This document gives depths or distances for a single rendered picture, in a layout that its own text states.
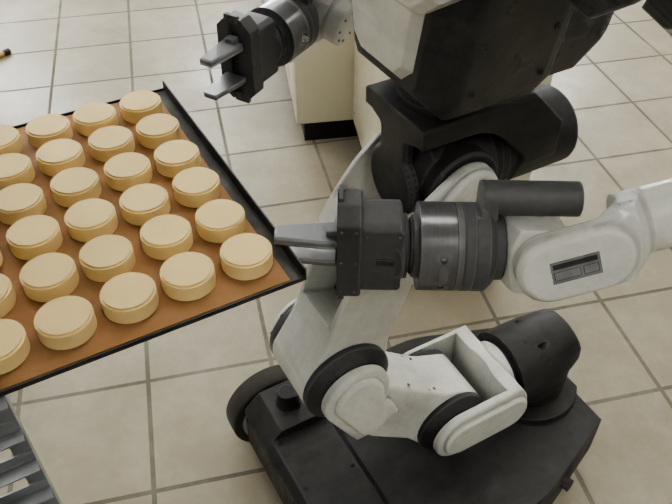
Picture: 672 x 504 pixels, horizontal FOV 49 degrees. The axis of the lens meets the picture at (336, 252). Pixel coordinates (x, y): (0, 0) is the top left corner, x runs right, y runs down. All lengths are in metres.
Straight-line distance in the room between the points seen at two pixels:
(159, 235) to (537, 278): 0.36
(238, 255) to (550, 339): 0.91
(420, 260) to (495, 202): 0.09
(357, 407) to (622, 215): 0.54
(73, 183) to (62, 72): 2.35
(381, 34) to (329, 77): 1.59
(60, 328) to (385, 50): 0.45
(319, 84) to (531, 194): 1.77
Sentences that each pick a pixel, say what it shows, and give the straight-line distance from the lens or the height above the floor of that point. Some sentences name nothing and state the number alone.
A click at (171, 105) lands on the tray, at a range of 0.97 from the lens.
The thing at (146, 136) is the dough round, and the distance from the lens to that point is 0.88.
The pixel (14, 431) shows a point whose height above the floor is 0.41.
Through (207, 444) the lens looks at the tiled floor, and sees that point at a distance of 1.74.
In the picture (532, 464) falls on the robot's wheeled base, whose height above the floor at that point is 0.17.
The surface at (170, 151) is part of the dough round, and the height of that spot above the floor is 0.97.
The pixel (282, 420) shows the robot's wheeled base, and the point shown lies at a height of 0.21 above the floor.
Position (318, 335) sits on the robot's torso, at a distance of 1.07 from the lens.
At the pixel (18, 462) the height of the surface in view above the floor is 0.33.
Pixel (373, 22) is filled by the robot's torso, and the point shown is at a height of 1.08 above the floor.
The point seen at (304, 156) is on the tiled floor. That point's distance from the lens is 2.50.
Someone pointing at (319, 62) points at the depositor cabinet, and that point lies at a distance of 2.40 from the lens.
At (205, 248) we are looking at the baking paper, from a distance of 0.74.
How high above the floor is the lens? 1.44
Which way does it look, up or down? 43 degrees down
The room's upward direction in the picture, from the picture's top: straight up
